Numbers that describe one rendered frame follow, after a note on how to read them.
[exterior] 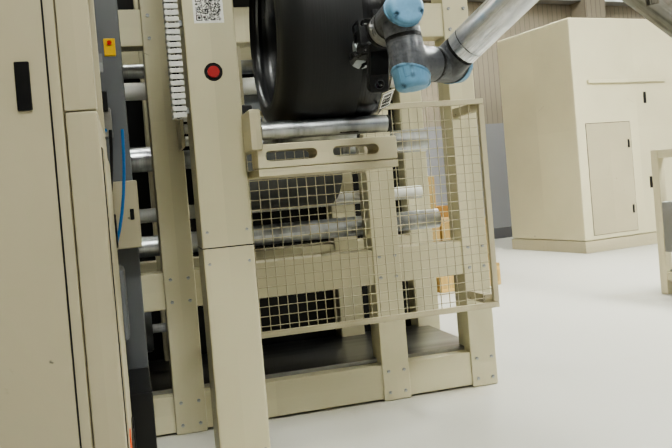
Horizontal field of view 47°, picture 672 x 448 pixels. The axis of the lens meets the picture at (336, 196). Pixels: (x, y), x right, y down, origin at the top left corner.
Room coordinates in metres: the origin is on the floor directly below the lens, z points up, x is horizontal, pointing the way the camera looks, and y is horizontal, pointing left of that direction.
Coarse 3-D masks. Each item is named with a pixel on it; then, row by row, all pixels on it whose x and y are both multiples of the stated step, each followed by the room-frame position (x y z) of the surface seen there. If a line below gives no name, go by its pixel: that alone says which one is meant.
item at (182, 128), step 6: (240, 60) 2.36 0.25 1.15; (240, 66) 2.36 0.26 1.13; (240, 72) 2.36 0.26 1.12; (240, 78) 2.36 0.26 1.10; (240, 84) 2.36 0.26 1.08; (240, 90) 2.36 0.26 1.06; (180, 120) 2.31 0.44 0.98; (186, 120) 2.33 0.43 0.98; (180, 126) 2.31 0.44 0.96; (186, 126) 2.33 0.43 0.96; (180, 132) 2.32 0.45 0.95; (186, 132) 2.33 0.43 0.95; (180, 138) 2.34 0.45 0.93; (186, 138) 2.32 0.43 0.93; (180, 144) 2.36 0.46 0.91; (186, 144) 2.32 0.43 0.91; (180, 150) 2.44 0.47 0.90
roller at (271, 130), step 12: (288, 120) 1.94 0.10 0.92; (300, 120) 1.94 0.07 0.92; (312, 120) 1.94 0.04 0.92; (324, 120) 1.95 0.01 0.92; (336, 120) 1.96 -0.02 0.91; (348, 120) 1.96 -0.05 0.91; (360, 120) 1.97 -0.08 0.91; (372, 120) 1.98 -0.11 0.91; (384, 120) 1.98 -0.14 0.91; (264, 132) 1.90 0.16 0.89; (276, 132) 1.91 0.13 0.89; (288, 132) 1.92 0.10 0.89; (300, 132) 1.93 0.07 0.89; (312, 132) 1.94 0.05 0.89; (324, 132) 1.95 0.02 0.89; (336, 132) 1.96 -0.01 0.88; (348, 132) 1.97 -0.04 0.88; (360, 132) 1.98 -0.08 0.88; (372, 132) 1.99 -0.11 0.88
